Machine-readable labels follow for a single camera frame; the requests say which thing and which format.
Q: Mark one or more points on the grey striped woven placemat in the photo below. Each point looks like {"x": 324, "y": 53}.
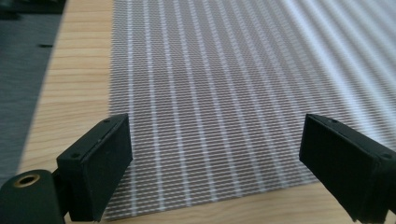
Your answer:
{"x": 218, "y": 93}

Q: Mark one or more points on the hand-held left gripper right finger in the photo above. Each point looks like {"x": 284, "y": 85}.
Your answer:
{"x": 342, "y": 161}

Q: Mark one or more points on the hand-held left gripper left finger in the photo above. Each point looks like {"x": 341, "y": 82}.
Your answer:
{"x": 93, "y": 174}

